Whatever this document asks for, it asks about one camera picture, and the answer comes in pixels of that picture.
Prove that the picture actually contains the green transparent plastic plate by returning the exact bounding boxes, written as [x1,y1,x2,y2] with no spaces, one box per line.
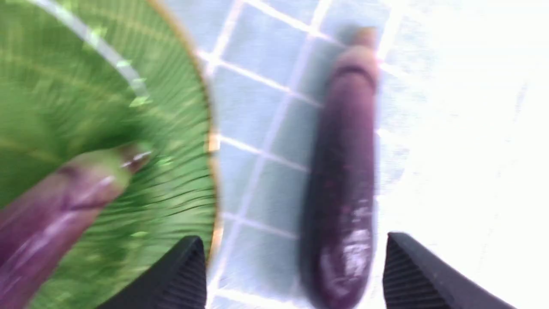
[0,0,218,309]

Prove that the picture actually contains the purple eggplant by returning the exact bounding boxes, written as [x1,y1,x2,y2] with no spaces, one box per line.
[299,26,379,309]
[0,142,152,309]

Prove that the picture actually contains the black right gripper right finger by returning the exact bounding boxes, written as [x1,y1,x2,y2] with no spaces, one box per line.
[383,232,513,309]

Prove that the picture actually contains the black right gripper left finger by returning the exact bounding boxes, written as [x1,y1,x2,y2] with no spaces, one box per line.
[98,236,207,309]

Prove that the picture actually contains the green checkered tablecloth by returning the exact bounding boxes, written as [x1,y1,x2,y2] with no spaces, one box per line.
[166,0,548,309]

